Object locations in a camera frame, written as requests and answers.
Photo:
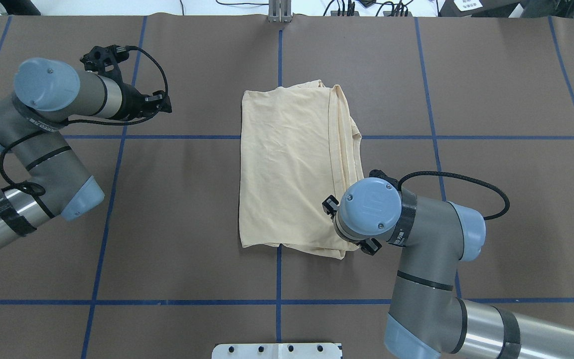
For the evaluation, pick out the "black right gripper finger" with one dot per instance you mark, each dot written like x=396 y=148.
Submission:
x=370 y=246
x=330 y=206

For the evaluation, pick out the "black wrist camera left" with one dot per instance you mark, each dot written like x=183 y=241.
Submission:
x=103 y=60

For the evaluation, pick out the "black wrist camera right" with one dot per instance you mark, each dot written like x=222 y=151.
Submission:
x=380 y=174

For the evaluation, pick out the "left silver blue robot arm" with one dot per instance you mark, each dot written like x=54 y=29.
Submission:
x=44 y=177

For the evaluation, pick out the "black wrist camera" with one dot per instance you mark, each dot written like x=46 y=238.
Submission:
x=103 y=60
x=380 y=174

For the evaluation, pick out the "cream long-sleeve printed shirt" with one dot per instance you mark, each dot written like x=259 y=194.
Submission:
x=299 y=145

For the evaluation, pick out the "aluminium frame post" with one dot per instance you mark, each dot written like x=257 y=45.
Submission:
x=280 y=11

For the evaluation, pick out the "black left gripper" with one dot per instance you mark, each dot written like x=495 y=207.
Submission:
x=130 y=99

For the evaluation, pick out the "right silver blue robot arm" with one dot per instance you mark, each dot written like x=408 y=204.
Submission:
x=425 y=319

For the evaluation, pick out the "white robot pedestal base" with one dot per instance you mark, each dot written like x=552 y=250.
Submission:
x=278 y=351

